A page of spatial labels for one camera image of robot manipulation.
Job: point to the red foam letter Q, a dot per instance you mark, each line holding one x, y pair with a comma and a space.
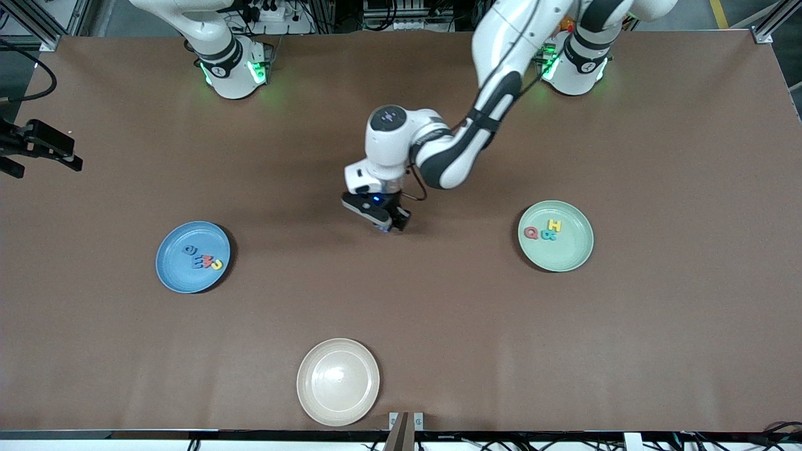
527, 233

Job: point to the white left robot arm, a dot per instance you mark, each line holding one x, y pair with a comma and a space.
495, 62

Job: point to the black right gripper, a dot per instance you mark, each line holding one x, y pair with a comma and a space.
31, 140

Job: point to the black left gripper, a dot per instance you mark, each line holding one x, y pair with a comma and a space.
397, 207

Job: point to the beige plate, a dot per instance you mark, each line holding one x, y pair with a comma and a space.
338, 382

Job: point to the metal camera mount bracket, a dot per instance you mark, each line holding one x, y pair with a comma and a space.
401, 432

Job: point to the yellow foam letter H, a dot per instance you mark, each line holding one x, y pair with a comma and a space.
554, 225

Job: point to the white power strip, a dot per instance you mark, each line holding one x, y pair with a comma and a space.
279, 14

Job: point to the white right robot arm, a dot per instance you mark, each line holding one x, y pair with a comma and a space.
232, 72

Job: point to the blue plate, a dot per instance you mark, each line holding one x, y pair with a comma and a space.
188, 275

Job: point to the purple foam letter m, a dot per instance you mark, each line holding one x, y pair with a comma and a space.
198, 262

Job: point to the aluminium frame profile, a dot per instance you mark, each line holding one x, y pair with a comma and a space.
770, 25
50, 28

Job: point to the green plate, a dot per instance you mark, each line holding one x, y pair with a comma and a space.
564, 254

